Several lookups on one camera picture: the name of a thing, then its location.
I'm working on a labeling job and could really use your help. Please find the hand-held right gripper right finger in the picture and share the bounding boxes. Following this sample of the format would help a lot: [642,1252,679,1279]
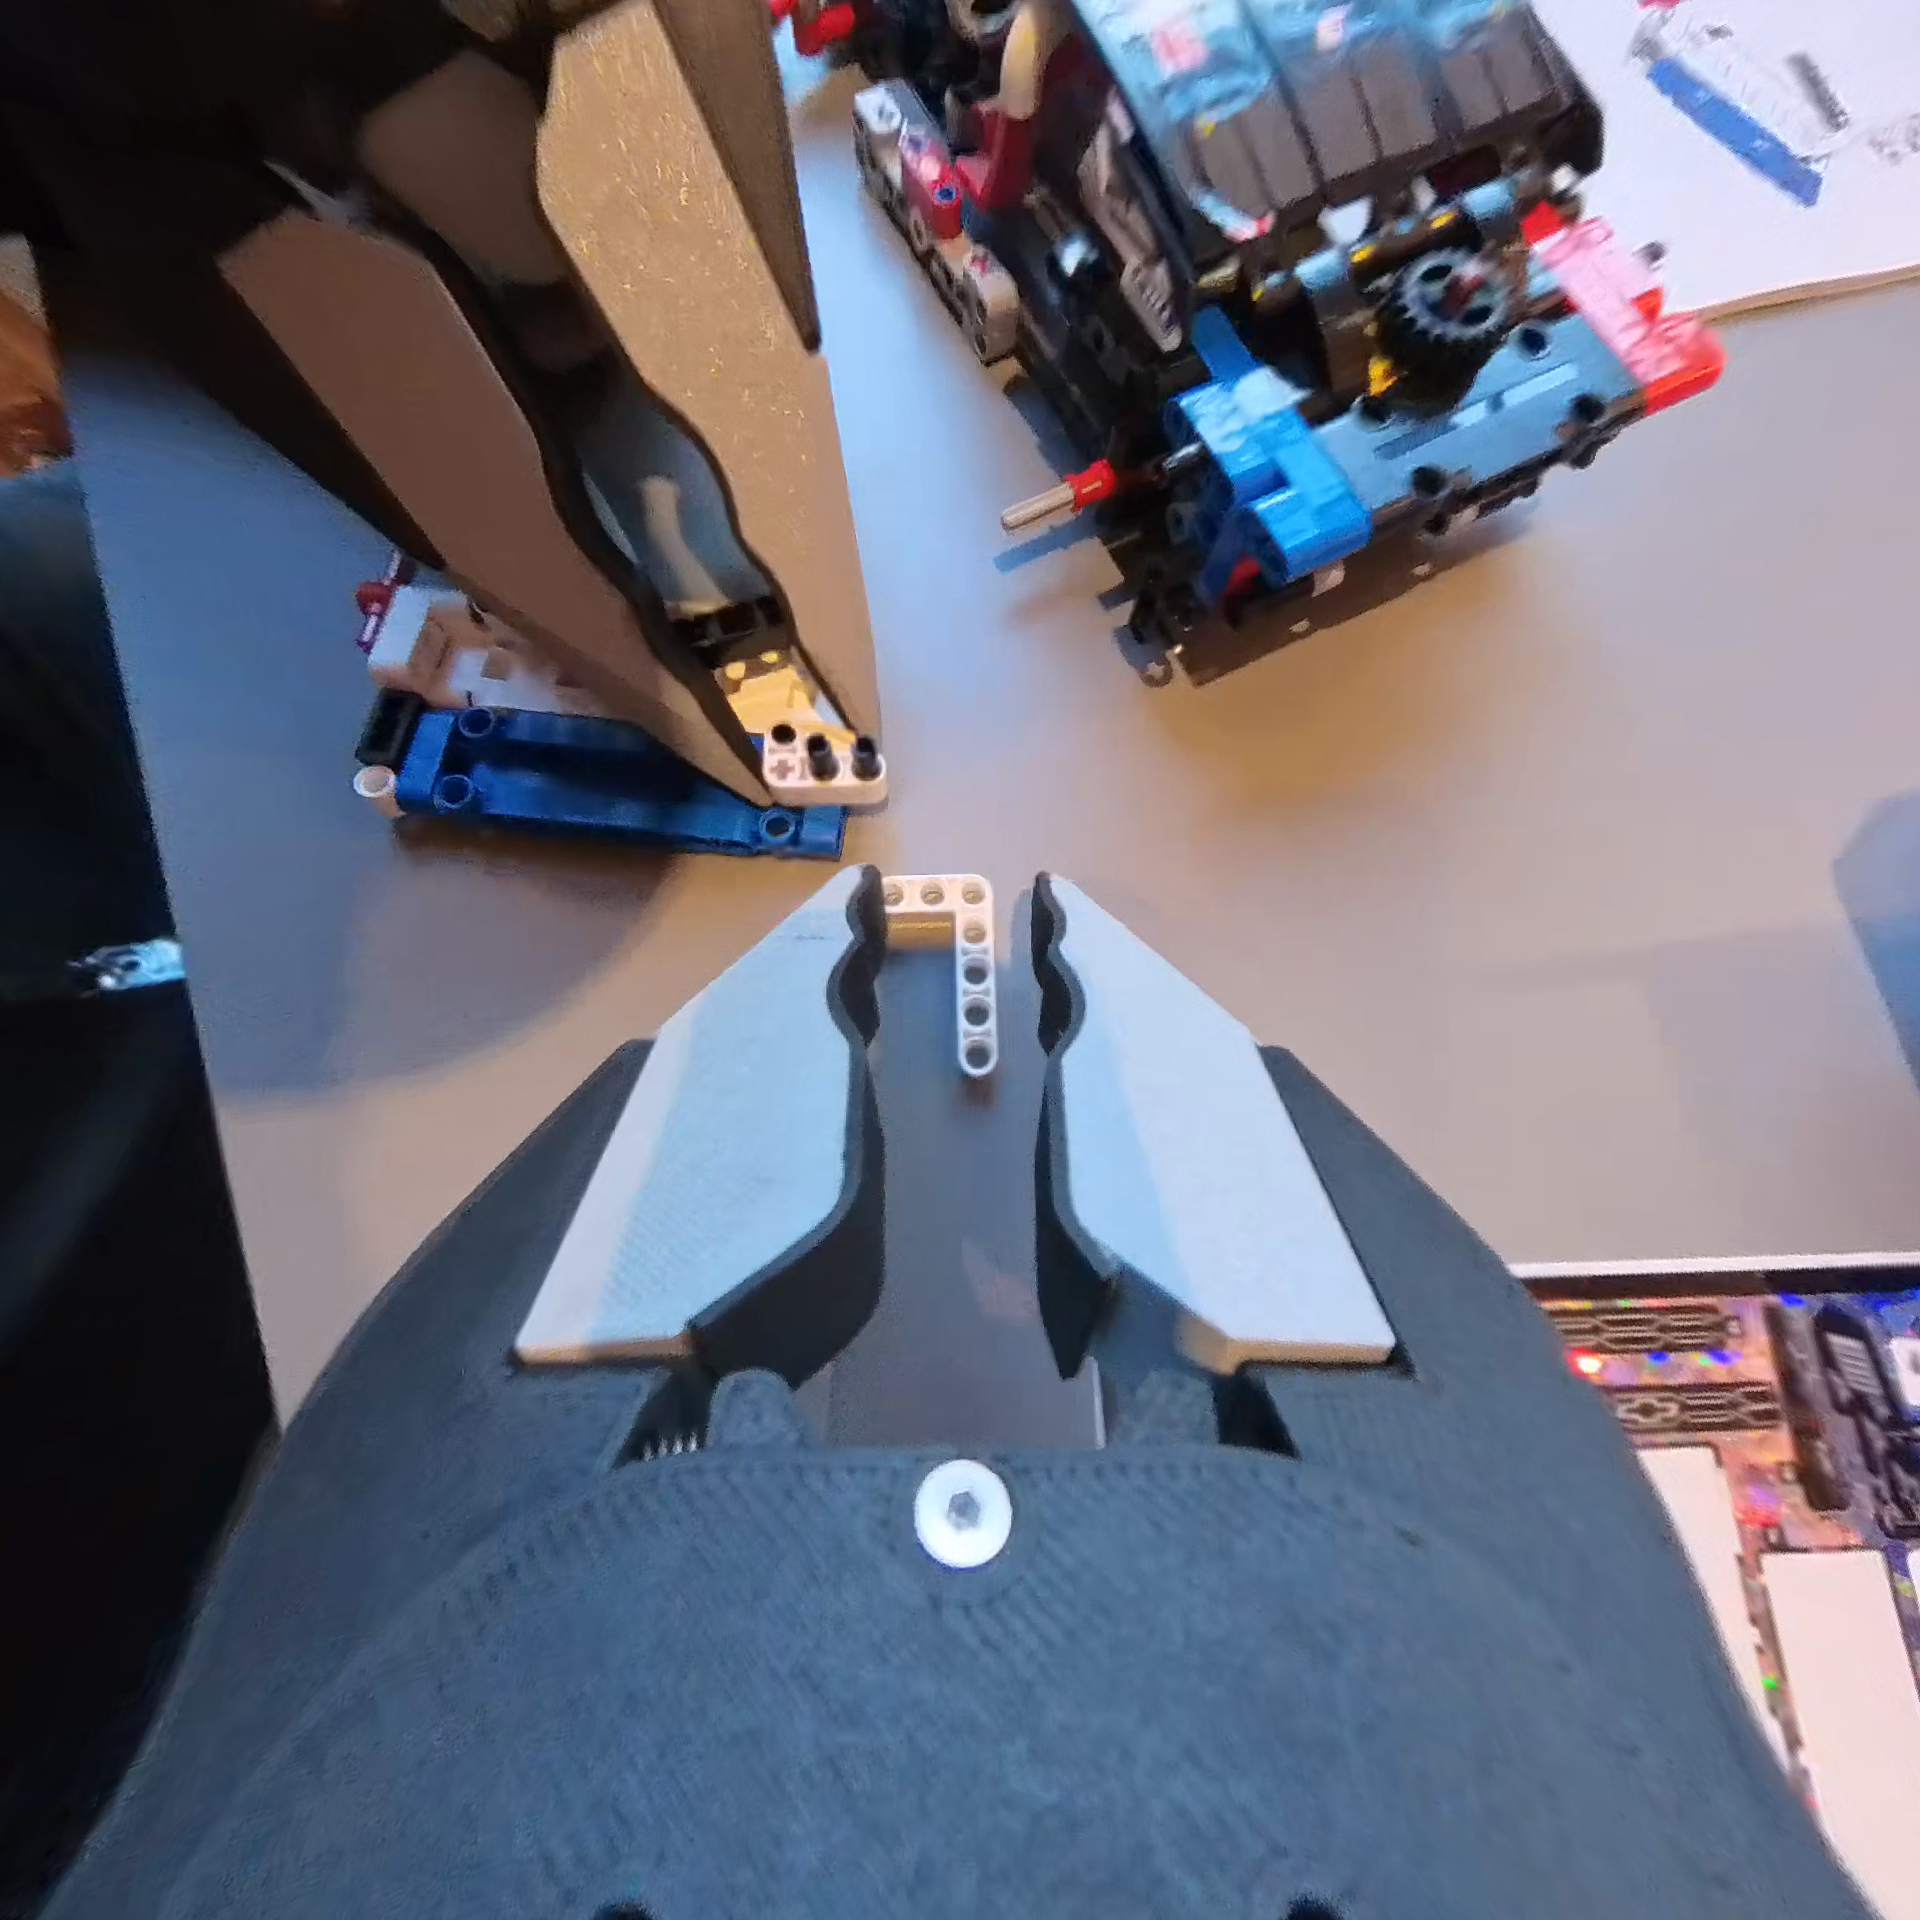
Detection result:
[1027,871,1401,1378]

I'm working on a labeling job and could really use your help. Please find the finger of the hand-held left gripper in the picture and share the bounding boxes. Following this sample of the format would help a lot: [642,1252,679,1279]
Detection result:
[214,209,775,812]
[535,0,889,764]

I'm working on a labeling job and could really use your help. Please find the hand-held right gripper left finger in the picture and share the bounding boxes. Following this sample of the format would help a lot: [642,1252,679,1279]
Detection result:
[514,862,889,1385]

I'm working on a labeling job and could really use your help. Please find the white angled brick beam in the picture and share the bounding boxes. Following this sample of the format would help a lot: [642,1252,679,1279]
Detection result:
[881,873,998,1080]

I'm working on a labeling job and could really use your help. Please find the blue white brick assembly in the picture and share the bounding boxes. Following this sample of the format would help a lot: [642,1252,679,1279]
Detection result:
[352,547,889,860]

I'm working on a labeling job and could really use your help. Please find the person's trousers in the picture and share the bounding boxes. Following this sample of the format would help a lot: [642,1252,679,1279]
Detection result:
[0,464,173,963]

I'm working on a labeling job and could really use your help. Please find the brick race car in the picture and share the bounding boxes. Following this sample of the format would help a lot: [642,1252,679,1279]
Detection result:
[771,0,1728,688]

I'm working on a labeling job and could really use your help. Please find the person's black jacket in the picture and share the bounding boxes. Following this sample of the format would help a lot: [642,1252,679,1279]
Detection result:
[0,902,279,1920]

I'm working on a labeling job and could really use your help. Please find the holographic sticker sheet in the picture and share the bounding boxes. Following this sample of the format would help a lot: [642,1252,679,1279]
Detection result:
[1515,1260,1920,1920]

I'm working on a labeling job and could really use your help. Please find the building instruction booklet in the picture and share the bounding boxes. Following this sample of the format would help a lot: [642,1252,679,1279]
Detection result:
[1528,0,1920,324]

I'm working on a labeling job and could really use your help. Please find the wooden furniture frame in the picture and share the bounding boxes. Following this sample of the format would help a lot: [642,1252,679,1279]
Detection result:
[0,286,67,466]

